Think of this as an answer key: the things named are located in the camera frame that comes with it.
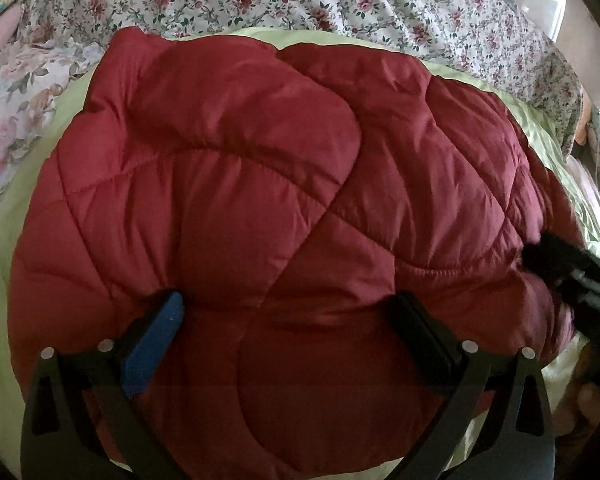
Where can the light green bed sheet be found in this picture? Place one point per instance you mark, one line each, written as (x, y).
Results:
(10, 259)

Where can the red quilted puffer jacket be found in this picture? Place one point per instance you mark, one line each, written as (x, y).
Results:
(280, 239)

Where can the small floral pattern quilt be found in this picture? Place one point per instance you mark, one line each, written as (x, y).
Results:
(489, 39)

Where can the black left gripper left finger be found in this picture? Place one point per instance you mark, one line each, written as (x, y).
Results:
(81, 421)

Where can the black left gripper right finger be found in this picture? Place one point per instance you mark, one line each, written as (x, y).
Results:
(494, 421)

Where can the large rose pattern blanket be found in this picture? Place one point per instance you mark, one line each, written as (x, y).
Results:
(31, 79)

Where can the person's right hand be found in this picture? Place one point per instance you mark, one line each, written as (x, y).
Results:
(579, 408)

